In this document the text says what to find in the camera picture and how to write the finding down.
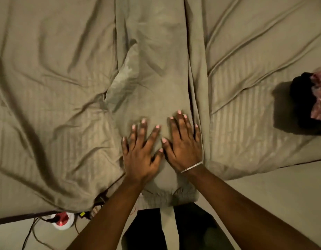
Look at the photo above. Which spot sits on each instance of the person's left hand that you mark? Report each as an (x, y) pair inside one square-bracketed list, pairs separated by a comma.
[(138, 161)]

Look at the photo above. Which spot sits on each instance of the person's right hand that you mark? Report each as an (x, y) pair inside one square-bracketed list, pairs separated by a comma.
[(185, 150)]

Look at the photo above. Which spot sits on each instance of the person's left thumb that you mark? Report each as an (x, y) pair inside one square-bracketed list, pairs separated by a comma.
[(157, 158)]

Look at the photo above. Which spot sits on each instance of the person's left little finger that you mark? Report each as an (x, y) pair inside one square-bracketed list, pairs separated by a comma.
[(125, 145)]

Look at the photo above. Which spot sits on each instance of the person's left middle finger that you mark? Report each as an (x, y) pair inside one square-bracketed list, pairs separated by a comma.
[(142, 134)]

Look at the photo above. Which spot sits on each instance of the person's right middle finger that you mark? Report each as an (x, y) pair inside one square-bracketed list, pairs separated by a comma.
[(182, 126)]

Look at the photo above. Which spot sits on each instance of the person's right thumb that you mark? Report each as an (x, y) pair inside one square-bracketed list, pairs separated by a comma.
[(168, 148)]

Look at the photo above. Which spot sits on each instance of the person's right little finger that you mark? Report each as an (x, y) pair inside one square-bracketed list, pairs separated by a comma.
[(197, 134)]

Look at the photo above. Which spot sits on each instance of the person's right forearm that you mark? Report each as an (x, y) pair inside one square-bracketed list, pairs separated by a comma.
[(243, 218)]

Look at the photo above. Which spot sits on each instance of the person's left forearm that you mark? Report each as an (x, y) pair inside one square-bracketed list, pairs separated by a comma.
[(108, 218)]

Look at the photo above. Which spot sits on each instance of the person's left leg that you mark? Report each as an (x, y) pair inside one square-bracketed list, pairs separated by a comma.
[(147, 231)]

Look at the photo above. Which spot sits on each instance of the person's leg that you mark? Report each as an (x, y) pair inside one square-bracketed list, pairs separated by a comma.
[(199, 229), (147, 231)]

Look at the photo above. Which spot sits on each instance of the person's right leg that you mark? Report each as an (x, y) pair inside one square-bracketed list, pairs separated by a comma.
[(199, 229)]

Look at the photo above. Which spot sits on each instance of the olive striped bed sheet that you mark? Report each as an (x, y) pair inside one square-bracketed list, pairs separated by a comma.
[(51, 101)]

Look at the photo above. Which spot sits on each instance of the white red power strip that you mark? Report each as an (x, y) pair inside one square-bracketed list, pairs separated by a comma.
[(62, 220)]

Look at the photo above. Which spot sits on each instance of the black garment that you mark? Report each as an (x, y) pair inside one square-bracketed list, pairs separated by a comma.
[(301, 101)]

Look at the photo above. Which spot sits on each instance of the pink patterned garment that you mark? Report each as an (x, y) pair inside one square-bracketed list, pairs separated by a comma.
[(320, 101)]

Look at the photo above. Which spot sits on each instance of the dark wooden bed rail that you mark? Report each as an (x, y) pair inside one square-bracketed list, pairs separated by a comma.
[(22, 217)]

